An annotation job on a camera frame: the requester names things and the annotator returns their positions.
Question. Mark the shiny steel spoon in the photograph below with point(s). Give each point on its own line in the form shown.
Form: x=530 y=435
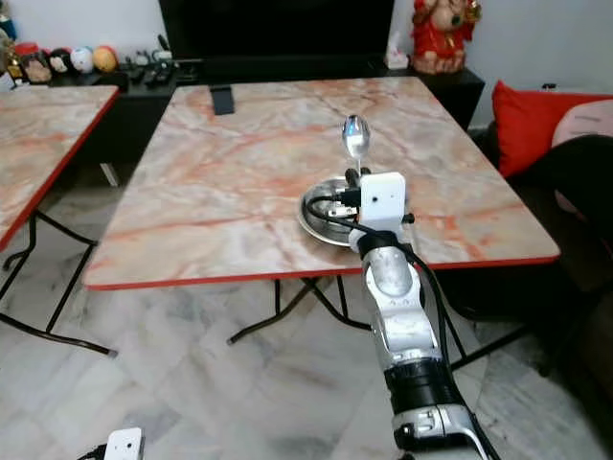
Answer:
x=356 y=137

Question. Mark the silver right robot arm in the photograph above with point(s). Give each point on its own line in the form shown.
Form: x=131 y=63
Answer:
x=397 y=307

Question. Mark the round steel plate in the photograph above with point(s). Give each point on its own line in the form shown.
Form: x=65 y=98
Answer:
x=318 y=216

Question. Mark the large marble folding table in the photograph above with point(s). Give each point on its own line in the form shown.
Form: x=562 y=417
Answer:
x=230 y=182

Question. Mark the small pink white ornament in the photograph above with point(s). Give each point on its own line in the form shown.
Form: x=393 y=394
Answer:
x=397 y=56

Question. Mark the small black stand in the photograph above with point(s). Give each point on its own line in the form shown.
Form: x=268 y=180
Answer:
x=222 y=100

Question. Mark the red seated figurine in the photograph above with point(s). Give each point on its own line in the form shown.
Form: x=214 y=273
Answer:
x=441 y=36

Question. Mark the black television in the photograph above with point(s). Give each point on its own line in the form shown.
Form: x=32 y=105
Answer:
x=273 y=27

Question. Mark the red cushion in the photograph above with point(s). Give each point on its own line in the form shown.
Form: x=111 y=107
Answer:
x=527 y=120

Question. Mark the dark sofa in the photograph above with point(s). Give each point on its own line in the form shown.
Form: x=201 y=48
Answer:
x=575 y=211

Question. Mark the dark clutter of gadgets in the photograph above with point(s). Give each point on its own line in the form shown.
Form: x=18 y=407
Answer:
x=148 y=65

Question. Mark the pink cushion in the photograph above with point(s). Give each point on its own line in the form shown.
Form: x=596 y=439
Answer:
x=584 y=120

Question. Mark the marble folding table red edge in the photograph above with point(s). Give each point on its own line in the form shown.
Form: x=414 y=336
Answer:
x=48 y=144

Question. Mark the glass jar red lid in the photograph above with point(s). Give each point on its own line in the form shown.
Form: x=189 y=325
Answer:
x=34 y=65

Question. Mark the yellow orange ball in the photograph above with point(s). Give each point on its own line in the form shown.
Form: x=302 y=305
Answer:
x=104 y=59

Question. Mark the white and blue ball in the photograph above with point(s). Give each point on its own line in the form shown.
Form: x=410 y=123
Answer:
x=81 y=59

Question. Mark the black and white ball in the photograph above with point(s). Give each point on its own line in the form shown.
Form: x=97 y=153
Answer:
x=60 y=61

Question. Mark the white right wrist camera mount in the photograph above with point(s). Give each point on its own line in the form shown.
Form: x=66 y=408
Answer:
x=385 y=199

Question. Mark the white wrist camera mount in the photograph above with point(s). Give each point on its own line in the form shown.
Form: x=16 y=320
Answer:
x=385 y=199
x=125 y=445

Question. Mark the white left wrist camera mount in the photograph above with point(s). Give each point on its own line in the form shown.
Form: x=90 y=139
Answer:
x=125 y=445

